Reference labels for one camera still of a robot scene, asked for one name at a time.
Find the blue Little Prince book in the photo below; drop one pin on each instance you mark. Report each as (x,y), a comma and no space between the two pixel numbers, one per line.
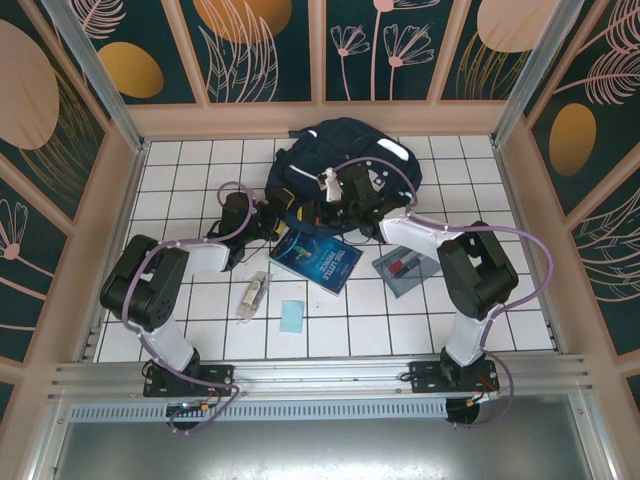
(315,260)

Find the navy blue backpack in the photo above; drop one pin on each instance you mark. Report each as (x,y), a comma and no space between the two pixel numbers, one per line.
(350,140)

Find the red marker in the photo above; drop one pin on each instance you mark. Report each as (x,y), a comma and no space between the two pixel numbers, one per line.
(396,266)

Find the black capped marker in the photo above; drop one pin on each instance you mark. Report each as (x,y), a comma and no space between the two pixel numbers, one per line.
(411,261)

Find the clear plastic pen case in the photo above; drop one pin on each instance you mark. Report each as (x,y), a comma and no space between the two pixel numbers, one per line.
(252,297)

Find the grey pencil pouch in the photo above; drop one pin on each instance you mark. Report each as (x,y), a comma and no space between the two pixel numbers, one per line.
(407,282)

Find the light blue note pad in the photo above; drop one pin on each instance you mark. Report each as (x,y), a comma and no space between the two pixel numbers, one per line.
(292,316)

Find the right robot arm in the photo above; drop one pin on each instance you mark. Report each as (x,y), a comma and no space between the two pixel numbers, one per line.
(470,340)

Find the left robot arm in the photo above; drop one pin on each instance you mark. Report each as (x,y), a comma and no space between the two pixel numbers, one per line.
(170,345)

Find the grey metal sheet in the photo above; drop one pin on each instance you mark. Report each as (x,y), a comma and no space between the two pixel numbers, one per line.
(320,450)

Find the aluminium mounting rail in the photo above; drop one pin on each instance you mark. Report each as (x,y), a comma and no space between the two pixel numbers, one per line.
(320,372)

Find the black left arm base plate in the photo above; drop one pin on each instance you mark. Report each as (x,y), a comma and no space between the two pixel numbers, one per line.
(220,377)

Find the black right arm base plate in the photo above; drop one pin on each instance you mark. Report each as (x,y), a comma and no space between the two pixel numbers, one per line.
(425,375)

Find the aluminium side rail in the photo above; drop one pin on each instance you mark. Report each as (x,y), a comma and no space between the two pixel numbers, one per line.
(555,335)
(90,340)

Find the aluminium frame post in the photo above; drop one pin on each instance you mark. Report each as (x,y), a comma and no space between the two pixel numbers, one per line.
(535,75)
(97,75)

